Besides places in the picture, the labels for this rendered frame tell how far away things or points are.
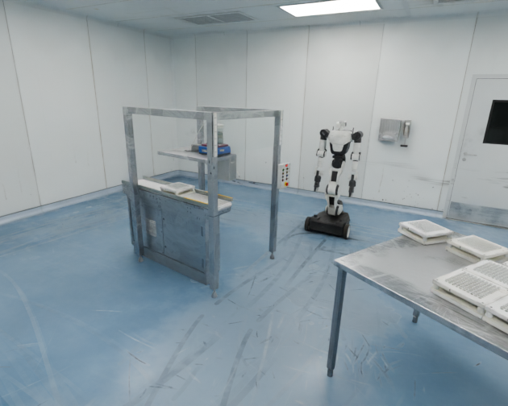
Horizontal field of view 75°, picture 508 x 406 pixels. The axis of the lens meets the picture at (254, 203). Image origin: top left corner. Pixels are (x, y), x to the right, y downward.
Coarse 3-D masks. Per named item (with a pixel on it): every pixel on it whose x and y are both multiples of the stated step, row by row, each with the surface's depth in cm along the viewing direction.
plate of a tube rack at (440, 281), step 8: (456, 272) 170; (432, 280) 164; (440, 280) 162; (488, 280) 163; (448, 288) 157; (456, 288) 156; (504, 288) 157; (464, 296) 150; (472, 296) 150; (488, 296) 150; (496, 296) 150; (504, 296) 151; (480, 304) 145; (488, 304) 145
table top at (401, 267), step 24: (408, 240) 226; (336, 264) 195; (360, 264) 191; (384, 264) 192; (408, 264) 192; (432, 264) 193; (456, 264) 194; (384, 288) 170; (408, 288) 168; (432, 312) 150; (456, 312) 150; (480, 336) 135; (504, 336) 136
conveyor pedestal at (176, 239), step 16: (128, 208) 369; (144, 208) 352; (160, 208) 333; (144, 224) 359; (160, 224) 341; (176, 224) 326; (192, 224) 312; (208, 224) 303; (144, 240) 366; (160, 240) 348; (176, 240) 332; (192, 240) 317; (208, 240) 308; (160, 256) 354; (176, 256) 339; (192, 256) 323; (208, 256) 313; (192, 272) 331; (208, 272) 318
